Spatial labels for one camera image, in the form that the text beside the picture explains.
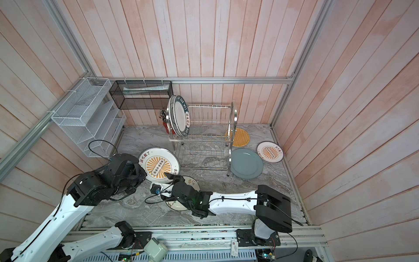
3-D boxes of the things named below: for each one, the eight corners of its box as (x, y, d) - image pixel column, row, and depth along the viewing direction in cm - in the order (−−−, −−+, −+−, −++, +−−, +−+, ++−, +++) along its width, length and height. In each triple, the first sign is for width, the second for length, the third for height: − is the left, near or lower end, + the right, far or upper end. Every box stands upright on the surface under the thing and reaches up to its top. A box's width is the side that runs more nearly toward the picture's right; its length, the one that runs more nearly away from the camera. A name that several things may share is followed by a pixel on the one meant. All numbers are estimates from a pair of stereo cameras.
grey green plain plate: (231, 179, 96) (232, 177, 94) (228, 149, 109) (228, 148, 108) (265, 179, 95) (266, 177, 94) (258, 149, 109) (259, 148, 108)
